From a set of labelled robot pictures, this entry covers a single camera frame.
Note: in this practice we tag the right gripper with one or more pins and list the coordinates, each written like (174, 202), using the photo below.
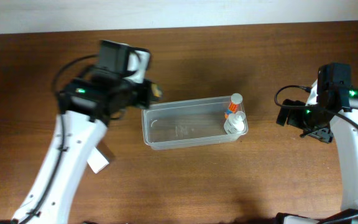
(291, 115)

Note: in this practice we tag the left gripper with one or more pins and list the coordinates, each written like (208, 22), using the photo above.
(146, 93)

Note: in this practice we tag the white green medicine box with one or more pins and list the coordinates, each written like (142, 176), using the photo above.
(97, 161)

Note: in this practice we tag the white translucent spray bottle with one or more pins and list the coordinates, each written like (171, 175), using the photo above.
(235, 123)

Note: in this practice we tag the orange tube white cap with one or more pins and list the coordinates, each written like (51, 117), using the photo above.
(236, 100)

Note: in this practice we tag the black bottle white cap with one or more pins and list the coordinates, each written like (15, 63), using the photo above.
(156, 92)

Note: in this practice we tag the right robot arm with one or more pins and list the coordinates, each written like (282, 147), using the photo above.
(332, 119)

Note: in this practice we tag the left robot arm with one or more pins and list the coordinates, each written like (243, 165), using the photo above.
(85, 111)

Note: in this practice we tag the clear plastic container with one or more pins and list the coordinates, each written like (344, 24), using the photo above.
(188, 123)

